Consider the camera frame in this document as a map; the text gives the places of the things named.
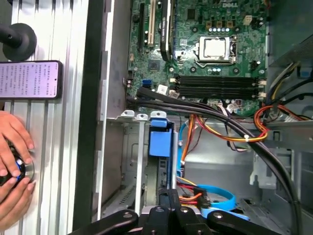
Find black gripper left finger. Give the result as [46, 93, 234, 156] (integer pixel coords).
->
[68, 188, 172, 235]

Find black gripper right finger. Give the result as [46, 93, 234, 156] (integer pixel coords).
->
[169, 188, 282, 235]

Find orange red power wire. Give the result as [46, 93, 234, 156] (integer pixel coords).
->
[176, 177, 211, 205]

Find hard disk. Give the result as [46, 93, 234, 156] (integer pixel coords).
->
[148, 118, 178, 190]

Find round black blue-ring tool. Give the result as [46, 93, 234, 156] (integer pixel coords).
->
[0, 144, 36, 189]

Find metal disk bay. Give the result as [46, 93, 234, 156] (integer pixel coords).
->
[105, 110, 179, 216]

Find person's right hand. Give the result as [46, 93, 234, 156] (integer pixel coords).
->
[0, 178, 37, 232]

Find person's left hand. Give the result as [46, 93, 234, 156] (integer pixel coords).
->
[0, 111, 34, 177]

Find metal optical drive cage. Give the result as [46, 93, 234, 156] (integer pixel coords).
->
[249, 119, 313, 235]

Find black RAM slot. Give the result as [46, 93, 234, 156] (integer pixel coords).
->
[175, 92, 266, 99]
[171, 75, 267, 82]
[175, 80, 260, 87]
[171, 86, 267, 93]

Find black open PC case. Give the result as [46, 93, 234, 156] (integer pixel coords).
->
[72, 0, 313, 235]

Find thin metal locking lever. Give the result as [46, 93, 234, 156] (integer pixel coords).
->
[194, 61, 238, 68]

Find metal socket cover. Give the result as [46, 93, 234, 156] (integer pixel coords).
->
[198, 36, 232, 63]

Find silver CPU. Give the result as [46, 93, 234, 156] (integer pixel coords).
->
[204, 39, 227, 59]

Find black CPU socket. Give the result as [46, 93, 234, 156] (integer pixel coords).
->
[195, 35, 238, 67]

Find green motherboard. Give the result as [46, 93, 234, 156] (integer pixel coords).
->
[126, 0, 269, 118]

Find black smartphone lit screen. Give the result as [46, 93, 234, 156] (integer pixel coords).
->
[0, 60, 63, 100]

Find black graphics card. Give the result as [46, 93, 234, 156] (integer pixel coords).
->
[158, 0, 177, 62]

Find white expansion slot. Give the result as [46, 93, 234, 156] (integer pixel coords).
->
[147, 0, 156, 48]

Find black expansion slot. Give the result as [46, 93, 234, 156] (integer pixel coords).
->
[137, 0, 145, 52]

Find grey power supply unit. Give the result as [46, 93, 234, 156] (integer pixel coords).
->
[266, 0, 313, 74]

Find blue SATA wire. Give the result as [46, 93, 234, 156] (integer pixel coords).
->
[178, 121, 250, 221]

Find orange yellow wire bundle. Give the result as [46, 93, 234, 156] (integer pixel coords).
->
[180, 104, 313, 159]

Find black cable bundle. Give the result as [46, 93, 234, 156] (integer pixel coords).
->
[127, 87, 304, 235]

